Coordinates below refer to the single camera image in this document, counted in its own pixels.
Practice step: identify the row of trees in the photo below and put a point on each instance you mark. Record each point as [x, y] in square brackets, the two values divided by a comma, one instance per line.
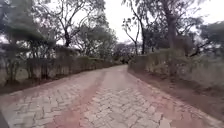
[96, 36]

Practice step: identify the red brick path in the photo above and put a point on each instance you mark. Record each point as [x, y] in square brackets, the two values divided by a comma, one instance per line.
[110, 100]

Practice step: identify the green hedge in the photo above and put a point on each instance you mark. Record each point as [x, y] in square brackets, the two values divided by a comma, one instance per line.
[66, 65]
[156, 61]

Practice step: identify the brown dirt strip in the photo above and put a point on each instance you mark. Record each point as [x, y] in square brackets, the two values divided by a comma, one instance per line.
[193, 96]
[20, 87]

